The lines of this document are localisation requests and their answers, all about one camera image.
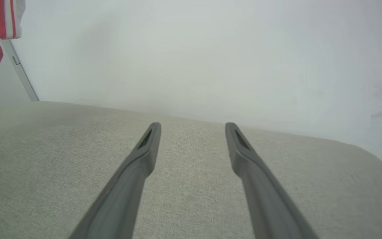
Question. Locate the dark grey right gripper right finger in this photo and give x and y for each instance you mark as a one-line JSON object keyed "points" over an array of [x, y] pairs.
{"points": [[267, 202]]}

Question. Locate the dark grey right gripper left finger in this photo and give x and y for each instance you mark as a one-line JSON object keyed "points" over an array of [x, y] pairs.
{"points": [[121, 199]]}

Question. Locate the grey metal wall rail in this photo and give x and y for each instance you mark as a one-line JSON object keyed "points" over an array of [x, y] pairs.
{"points": [[20, 71]]}

